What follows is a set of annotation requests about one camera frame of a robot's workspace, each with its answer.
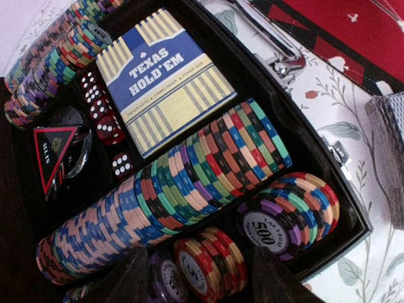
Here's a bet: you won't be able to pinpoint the blue boxed card deck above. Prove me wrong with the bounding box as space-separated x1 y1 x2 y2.
96 8 237 158

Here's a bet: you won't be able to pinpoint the open black poker chip case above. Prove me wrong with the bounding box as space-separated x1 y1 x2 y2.
1 1 372 302

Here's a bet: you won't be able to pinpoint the round red black poker mat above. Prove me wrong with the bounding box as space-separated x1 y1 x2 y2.
252 1 403 95

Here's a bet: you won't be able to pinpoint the back row poker chips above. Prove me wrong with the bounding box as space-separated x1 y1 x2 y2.
4 0 124 129

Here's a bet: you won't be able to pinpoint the red dice row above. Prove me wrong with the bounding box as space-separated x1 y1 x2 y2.
78 68 134 180

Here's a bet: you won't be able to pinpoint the grey card deck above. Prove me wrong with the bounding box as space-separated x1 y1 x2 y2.
365 92 403 230

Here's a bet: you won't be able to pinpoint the front row poker chips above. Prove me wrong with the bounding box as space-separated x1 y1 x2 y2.
35 99 292 285

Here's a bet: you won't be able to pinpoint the row poker chips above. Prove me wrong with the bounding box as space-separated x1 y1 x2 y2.
4 0 124 129
35 99 292 285

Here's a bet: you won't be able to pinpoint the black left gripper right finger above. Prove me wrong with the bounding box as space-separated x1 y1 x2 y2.
246 247 323 303

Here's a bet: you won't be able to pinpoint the red 5 poker chip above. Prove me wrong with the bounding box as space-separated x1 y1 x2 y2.
174 227 248 302

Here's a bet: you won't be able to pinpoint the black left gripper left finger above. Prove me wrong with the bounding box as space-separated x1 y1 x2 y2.
85 247 149 302

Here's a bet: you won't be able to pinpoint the purple 500 poker chip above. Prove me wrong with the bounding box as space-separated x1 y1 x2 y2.
235 172 340 261

